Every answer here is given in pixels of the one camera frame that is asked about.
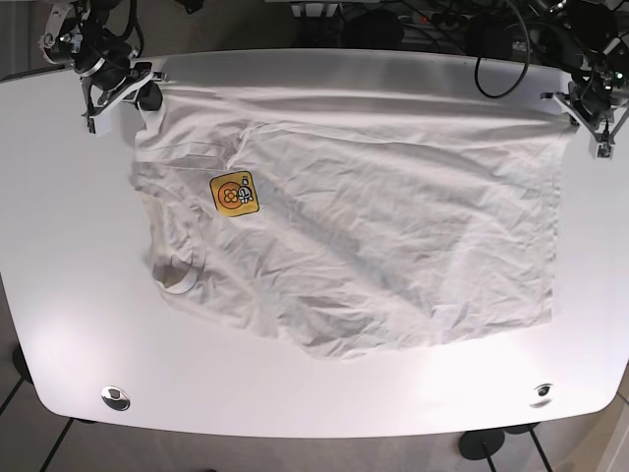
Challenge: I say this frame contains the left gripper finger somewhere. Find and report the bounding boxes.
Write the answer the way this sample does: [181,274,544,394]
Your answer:
[593,138,614,158]

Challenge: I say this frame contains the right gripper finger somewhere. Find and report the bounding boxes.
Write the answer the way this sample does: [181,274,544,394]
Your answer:
[86,111,112,136]
[136,83,163,111]

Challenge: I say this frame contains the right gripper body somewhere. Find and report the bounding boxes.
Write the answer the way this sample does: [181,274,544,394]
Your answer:
[38,4,166,118]

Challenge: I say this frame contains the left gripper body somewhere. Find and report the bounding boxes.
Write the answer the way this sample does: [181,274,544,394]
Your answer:
[541,38,628,148]

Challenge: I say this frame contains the white T-shirt yellow patch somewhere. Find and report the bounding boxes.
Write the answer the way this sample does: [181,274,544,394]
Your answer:
[132,84,575,359]

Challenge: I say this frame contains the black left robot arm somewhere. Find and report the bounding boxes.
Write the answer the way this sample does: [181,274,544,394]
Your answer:
[530,1,628,159]

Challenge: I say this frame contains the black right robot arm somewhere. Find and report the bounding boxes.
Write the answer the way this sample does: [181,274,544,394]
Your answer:
[38,1,168,136]

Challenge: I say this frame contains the right silver table grommet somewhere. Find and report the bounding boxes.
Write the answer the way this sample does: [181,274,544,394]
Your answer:
[529,383,554,409]

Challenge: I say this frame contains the silver table grommet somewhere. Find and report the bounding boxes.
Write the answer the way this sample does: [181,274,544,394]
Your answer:
[100,385,131,412]
[529,383,554,409]

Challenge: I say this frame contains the left silver table grommet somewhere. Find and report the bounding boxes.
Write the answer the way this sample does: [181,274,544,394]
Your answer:
[100,385,131,412]

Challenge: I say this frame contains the black round stand base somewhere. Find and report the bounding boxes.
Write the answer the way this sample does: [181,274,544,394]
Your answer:
[458,429,505,461]

